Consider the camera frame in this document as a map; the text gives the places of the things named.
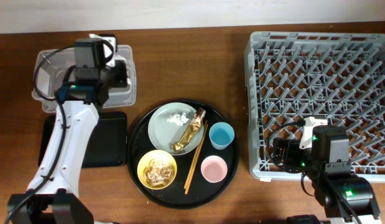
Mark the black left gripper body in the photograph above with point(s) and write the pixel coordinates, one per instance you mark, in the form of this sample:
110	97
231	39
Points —
116	74

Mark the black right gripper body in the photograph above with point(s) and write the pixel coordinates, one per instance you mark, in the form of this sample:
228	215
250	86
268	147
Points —
295	156

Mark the white tissue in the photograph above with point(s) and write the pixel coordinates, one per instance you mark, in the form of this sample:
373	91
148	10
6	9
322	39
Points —
179	119

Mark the gold snack wrapper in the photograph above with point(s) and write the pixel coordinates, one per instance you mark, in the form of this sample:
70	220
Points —
191	130

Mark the yellow bowl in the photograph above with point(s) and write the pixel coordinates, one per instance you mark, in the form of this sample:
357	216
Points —
155	154

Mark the food scraps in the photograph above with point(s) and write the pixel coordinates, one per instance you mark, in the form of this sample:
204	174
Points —
159	173

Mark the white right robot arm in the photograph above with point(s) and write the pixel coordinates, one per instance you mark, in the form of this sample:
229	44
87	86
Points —
346	197

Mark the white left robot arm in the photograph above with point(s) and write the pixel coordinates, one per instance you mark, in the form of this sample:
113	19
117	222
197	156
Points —
52	195

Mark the clear plastic waste bin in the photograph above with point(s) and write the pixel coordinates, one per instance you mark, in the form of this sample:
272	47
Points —
57	80

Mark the grey dishwasher rack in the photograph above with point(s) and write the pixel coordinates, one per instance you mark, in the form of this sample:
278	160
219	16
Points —
291	75

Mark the grey round plate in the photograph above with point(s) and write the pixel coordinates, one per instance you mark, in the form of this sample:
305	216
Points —
162	134

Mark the blue plastic cup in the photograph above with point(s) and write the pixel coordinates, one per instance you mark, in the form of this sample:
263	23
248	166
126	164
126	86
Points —
221	135

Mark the black rectangular tray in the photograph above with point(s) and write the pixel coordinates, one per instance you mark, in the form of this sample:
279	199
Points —
108	142

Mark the pink plastic cup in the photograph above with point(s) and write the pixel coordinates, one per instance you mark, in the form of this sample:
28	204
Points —
214	169

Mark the wooden chopstick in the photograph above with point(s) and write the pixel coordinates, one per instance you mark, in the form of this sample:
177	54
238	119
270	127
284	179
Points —
196	152
195	161

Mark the round black serving tray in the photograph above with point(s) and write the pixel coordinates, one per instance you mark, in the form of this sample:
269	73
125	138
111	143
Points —
201	191

